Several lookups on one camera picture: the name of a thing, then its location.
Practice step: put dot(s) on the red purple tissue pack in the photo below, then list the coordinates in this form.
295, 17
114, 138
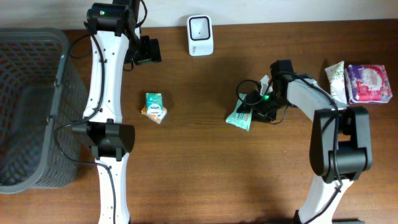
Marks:
367, 84

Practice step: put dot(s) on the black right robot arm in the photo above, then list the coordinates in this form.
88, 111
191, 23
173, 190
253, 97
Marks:
340, 144

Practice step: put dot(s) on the grey plastic basket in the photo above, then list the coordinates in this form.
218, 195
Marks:
41, 92

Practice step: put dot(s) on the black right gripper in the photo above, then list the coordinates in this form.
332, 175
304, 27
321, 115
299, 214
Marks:
258, 112

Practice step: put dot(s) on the teal Kleenex tissue pack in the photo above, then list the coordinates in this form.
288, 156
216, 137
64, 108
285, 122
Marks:
154, 104

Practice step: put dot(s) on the green wipes pack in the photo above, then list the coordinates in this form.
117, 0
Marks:
240, 120

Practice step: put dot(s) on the white Pantene tube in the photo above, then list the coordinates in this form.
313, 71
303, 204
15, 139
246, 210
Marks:
336, 78

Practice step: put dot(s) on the orange tissue pack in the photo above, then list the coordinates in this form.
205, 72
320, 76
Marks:
157, 118

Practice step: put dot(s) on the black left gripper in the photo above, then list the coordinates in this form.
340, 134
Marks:
151, 50

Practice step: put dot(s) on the white barcode scanner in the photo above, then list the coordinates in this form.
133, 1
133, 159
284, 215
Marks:
200, 35

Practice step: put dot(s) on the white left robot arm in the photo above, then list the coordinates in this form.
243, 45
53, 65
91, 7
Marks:
115, 33

